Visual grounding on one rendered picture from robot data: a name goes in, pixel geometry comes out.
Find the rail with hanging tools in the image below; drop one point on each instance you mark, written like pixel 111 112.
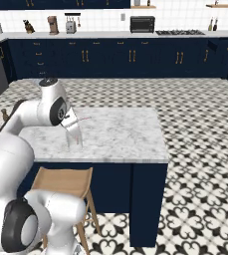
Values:
pixel 73 15

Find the brown coffee machine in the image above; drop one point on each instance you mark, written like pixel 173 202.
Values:
pixel 53 25

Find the wooden stool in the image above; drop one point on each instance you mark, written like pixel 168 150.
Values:
pixel 64 182

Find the clear glass cup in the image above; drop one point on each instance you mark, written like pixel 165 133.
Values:
pixel 75 141

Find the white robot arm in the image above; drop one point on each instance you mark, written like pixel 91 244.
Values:
pixel 9 166

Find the wooden wall shelf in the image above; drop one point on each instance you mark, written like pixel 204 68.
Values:
pixel 223 5
pixel 143 6

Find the silver toaster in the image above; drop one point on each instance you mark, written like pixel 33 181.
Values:
pixel 70 27

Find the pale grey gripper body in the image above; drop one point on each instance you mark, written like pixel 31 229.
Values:
pixel 71 122

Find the red and white straw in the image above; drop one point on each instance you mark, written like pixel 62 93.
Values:
pixel 85 118

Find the open dark blue drawer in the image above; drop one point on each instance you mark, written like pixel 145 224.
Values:
pixel 213 45

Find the dark blue upper cupboards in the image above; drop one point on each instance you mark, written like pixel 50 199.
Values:
pixel 60 3

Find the dark blue island cabinet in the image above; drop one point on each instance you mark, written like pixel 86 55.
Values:
pixel 118 189

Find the dark knife block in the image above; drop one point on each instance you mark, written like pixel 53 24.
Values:
pixel 28 26

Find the grey wall outlet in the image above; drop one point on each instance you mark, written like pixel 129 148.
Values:
pixel 123 17

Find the brown pepper shaker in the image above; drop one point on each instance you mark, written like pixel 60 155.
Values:
pixel 5 115

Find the dark blue cupboards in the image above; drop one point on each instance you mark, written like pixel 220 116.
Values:
pixel 112 58
pixel 60 3

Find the black toaster oven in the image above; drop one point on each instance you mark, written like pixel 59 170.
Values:
pixel 142 24

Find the dark blue lower cupboards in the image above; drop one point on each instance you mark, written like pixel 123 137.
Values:
pixel 112 58

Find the black hob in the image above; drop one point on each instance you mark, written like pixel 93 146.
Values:
pixel 180 32

